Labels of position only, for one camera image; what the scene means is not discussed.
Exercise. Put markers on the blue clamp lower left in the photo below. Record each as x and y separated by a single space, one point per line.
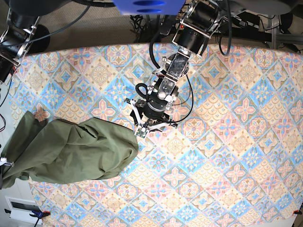
38 214

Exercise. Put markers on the orange clamp lower right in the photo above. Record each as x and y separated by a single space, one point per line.
297 212

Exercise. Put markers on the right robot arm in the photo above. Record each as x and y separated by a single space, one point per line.
15 42

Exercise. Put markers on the green t-shirt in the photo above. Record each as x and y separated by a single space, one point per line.
64 152

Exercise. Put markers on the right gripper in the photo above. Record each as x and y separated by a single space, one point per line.
4 162

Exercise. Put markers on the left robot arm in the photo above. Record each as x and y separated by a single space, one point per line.
195 29

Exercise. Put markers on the black round stool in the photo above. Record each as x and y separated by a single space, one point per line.
40 45

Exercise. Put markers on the patterned tablecloth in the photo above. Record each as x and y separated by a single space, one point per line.
235 160

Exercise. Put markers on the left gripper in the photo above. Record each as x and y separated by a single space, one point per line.
153 110

